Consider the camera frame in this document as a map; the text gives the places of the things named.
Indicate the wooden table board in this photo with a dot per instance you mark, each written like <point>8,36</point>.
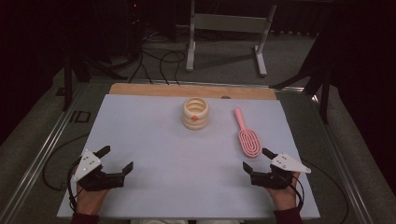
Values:
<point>174,90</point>

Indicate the person's right hand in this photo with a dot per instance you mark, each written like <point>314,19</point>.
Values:
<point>285,199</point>

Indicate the grey metal stand frame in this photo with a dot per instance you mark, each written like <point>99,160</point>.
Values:
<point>230,22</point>

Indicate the person's left hand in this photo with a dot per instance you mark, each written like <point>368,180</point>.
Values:
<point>90,200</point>

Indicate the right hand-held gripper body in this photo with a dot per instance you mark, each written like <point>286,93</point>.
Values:
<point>280,174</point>

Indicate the cream ribbed round holder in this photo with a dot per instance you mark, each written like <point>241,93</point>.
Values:
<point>195,119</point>

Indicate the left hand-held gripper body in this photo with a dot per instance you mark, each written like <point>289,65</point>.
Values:
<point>88,172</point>

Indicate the black tripod stand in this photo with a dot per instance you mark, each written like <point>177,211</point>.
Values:
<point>323,93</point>
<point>67,81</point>

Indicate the pink hairbrush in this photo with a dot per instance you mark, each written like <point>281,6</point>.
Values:
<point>249,141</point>

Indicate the metal floor rail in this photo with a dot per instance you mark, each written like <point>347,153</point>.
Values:
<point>40,158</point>
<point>345,174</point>

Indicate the white table mat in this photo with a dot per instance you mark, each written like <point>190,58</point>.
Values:
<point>174,174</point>

